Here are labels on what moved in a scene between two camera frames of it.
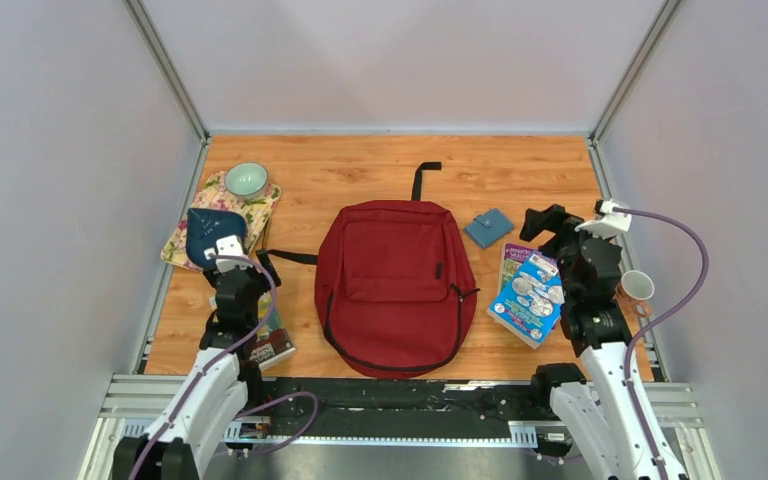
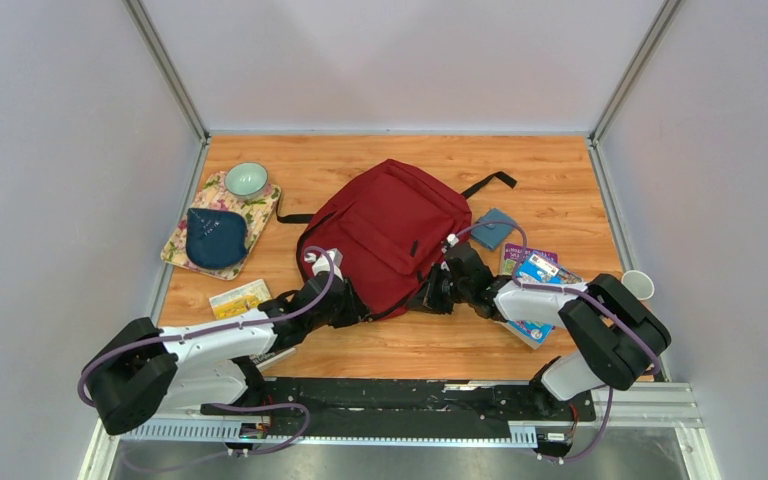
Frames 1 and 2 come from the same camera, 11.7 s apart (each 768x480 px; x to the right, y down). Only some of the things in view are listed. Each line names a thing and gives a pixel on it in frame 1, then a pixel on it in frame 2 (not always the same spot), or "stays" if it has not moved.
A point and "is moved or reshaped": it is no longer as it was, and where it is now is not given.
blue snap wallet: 489,227 stays
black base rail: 397,407 stays
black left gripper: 263,282 to 355,308
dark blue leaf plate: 204,226 stays
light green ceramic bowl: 246,180 stays
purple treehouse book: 511,259 stays
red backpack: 394,285 is moved or reshaped
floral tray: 215,195 stays
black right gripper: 550,219 to 427,299
